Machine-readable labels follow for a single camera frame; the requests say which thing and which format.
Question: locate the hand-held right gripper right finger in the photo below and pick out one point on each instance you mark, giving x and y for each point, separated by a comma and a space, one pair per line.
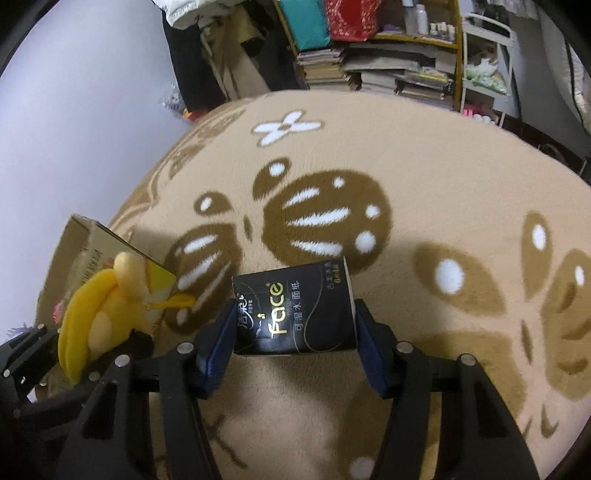
369, 357

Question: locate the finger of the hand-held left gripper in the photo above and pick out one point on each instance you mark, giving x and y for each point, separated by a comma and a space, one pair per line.
27, 364
138, 346

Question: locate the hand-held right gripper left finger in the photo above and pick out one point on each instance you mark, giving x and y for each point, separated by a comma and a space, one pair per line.
214, 357

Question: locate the yellow plush toy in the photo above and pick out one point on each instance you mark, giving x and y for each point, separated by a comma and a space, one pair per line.
92, 318

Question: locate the black tissue packet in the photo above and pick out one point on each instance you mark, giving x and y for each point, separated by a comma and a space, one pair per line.
295, 314

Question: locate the cardboard box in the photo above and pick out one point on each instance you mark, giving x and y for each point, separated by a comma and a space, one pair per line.
78, 249

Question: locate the beige butterfly printed blanket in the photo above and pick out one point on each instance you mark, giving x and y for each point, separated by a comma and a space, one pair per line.
415, 184

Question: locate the red and yellow packet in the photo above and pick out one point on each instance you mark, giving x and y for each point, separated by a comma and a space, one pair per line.
194, 115

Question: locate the clear snack bag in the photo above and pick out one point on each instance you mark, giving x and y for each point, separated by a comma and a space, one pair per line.
171, 100

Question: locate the black coat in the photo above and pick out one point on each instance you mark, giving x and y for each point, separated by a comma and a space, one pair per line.
194, 69

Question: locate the wide stack of magazines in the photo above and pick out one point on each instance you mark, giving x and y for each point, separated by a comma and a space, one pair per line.
401, 74

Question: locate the narrow stack of books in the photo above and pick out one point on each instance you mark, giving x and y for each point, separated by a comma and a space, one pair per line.
323, 69

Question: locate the beige coat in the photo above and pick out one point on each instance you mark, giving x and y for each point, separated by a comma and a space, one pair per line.
244, 64

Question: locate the wooden shelf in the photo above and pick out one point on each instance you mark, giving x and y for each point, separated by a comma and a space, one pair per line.
455, 69

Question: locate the pale green bag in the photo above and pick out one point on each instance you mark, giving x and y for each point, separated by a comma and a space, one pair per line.
485, 76

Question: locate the white puffer jacket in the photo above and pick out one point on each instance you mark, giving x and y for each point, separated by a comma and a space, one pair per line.
178, 11

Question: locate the red patterned bag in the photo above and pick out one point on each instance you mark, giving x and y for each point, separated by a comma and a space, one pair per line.
353, 18

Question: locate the teal bag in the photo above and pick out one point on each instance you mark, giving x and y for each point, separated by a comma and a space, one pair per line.
304, 23

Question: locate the group of white bottles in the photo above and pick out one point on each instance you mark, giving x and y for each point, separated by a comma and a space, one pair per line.
427, 21

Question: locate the white metal rack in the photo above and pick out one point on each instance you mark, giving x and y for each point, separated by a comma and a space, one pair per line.
508, 41

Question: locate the white pillow black trim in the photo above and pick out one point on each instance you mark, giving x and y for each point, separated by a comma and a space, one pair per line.
561, 60

